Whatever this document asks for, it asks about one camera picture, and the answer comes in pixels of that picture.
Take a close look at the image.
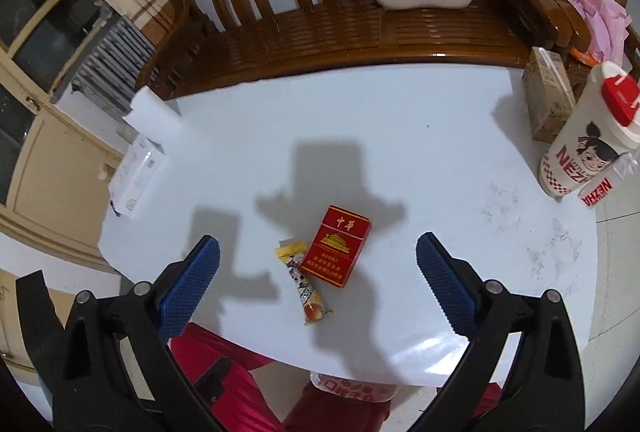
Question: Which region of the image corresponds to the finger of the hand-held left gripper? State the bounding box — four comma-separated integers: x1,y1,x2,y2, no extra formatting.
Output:
194,356,234,406

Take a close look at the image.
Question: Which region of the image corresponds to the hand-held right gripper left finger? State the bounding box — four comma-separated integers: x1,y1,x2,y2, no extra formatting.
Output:
52,235,222,432

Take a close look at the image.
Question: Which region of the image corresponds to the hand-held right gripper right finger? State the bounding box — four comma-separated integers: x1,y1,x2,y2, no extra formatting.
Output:
415,232,587,432

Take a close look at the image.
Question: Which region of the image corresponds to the yellow snack wrapper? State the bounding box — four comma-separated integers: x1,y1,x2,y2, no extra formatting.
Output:
274,239,333,328

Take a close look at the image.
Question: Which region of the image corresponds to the red cigarette box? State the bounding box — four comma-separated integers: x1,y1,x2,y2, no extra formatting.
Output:
300,205,373,289

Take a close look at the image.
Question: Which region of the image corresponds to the person's left leg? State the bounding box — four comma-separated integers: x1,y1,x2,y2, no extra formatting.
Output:
170,321,275,432

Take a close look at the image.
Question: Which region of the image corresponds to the person's leg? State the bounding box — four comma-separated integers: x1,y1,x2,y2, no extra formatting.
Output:
170,321,275,432
282,381,502,432

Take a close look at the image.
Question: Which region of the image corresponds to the flat white box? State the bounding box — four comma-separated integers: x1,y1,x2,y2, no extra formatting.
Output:
107,136,167,219

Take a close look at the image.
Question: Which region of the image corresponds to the person's right leg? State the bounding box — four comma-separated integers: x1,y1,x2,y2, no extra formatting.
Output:
282,381,502,432

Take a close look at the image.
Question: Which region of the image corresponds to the beige cabinet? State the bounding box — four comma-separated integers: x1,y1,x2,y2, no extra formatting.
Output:
0,0,127,273

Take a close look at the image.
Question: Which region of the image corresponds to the upright white box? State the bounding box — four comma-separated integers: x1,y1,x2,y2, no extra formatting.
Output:
122,86,183,139

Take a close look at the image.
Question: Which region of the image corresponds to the tall white cartoon cup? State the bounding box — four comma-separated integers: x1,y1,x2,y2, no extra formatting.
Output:
538,60,640,211

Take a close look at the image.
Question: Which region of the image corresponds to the beige cardboard box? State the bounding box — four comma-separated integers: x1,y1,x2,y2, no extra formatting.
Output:
521,46,577,143

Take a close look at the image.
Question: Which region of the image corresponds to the metal radiator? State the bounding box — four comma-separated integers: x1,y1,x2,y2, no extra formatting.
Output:
71,18,157,113

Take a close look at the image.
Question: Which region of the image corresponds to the wooden bench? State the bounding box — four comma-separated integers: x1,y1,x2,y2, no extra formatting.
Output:
135,0,531,101

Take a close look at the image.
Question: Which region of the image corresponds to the pink plastic bag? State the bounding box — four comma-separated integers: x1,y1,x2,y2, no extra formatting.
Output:
567,0,632,68

